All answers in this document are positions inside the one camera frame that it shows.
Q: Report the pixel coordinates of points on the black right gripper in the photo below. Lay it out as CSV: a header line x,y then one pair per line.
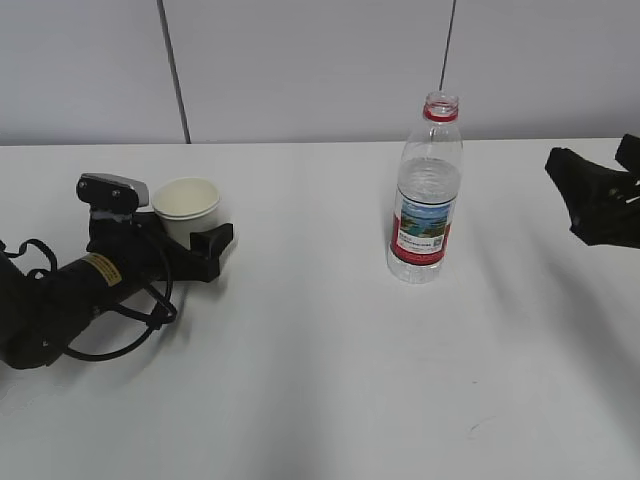
x,y
602,203

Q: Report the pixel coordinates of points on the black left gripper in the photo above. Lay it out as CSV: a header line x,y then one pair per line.
x,y
137,249

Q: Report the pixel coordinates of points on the white paper cup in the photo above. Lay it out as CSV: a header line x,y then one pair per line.
x,y
186,206

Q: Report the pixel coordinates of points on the clear plastic water bottle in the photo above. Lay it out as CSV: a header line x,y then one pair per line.
x,y
428,184

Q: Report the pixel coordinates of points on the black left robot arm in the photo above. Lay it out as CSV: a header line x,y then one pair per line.
x,y
45,310

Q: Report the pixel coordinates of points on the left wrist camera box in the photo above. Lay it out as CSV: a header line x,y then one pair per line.
x,y
111,197

